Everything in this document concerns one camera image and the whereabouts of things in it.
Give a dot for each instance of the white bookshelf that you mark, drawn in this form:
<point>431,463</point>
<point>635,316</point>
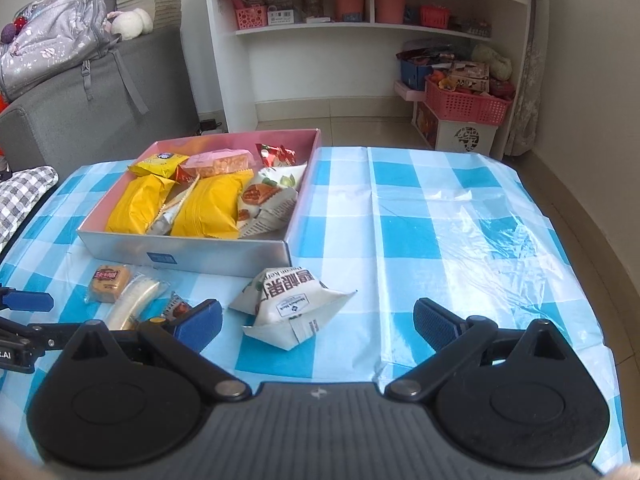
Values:
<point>349,69</point>

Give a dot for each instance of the blue checkered tablecloth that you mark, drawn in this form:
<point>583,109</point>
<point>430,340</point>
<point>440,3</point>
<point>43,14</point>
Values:
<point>394,225</point>

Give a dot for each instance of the red candy pack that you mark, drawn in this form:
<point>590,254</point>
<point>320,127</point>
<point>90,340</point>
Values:
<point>275,155</point>

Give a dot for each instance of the pale yellow cake pack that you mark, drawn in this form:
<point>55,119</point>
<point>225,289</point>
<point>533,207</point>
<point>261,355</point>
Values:
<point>165,219</point>

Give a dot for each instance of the silver grey backpack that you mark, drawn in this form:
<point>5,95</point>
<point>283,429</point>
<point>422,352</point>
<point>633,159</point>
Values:
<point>48,37</point>

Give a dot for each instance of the yellow biscuit pack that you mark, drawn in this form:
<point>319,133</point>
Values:
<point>162,165</point>

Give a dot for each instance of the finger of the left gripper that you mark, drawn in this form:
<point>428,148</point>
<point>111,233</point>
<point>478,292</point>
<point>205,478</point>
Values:
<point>20,300</point>

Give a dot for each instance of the checkered grey cushion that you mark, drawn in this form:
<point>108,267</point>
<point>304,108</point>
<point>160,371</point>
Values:
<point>20,195</point>

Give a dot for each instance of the orange pen cup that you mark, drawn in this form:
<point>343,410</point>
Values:
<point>349,10</point>

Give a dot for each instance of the white plush toy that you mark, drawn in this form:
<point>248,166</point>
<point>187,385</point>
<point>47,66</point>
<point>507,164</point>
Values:
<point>129,25</point>

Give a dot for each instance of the clear rice cracker pack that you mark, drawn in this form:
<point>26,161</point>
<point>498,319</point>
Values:
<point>136,296</point>

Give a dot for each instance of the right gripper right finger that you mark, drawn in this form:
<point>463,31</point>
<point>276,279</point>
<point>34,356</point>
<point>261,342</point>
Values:
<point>457,343</point>

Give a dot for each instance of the red plastic basket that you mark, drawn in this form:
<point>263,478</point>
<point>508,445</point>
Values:
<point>465,107</point>

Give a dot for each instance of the red orange wrapper snack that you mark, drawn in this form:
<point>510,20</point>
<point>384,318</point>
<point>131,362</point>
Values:
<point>183,176</point>

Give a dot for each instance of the white nut snack bag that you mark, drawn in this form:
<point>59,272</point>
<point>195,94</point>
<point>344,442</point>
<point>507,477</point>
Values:
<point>267,202</point>

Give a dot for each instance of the small brown silver packet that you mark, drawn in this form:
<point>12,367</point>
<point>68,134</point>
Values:
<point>175,307</point>

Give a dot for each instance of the pink cracker pack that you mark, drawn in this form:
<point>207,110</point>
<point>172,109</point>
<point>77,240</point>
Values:
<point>215,163</point>

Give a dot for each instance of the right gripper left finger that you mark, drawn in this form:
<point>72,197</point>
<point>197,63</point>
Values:
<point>178,344</point>

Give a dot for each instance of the pink and silver box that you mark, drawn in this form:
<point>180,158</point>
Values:
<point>241,257</point>

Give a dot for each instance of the long yellow snack pack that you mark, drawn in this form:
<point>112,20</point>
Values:
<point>139,205</point>

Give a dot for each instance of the white storage box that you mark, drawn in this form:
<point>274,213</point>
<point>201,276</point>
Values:
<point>447,136</point>

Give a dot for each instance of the blue storage box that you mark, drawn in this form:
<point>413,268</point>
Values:
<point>414,75</point>

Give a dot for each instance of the small square cake pack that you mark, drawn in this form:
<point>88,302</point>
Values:
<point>108,283</point>

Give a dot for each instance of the grey sofa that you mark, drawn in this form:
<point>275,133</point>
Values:
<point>54,124</point>

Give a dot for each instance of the small red shelf basket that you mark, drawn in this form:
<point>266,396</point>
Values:
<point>434,16</point>

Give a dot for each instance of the pink lattice pen basket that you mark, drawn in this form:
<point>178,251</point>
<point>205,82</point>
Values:
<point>251,17</point>

